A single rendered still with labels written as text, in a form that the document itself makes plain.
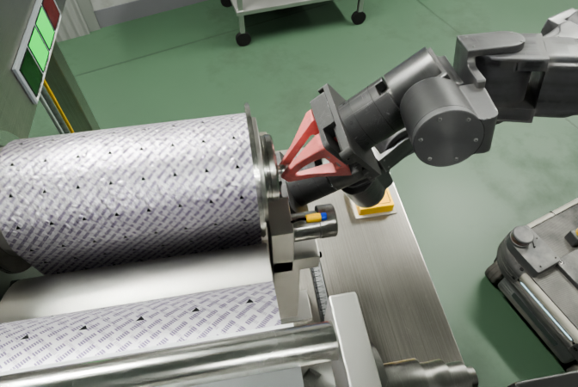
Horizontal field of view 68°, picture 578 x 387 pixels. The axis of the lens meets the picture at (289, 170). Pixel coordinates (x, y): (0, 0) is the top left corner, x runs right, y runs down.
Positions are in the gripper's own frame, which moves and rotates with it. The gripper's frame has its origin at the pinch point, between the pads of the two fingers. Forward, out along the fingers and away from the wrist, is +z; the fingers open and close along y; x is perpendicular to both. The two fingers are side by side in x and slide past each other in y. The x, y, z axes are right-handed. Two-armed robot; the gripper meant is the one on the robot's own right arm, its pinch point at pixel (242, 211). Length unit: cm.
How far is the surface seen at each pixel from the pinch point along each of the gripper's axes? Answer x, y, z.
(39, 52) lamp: 23.9, 29.2, 20.8
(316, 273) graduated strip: -20.7, -3.8, -1.7
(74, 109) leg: -11, 71, 61
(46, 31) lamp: 23.7, 35.7, 21.0
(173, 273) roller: 17.1, -16.2, -1.3
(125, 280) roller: 19.3, -16.1, 2.7
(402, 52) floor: -143, 168, -41
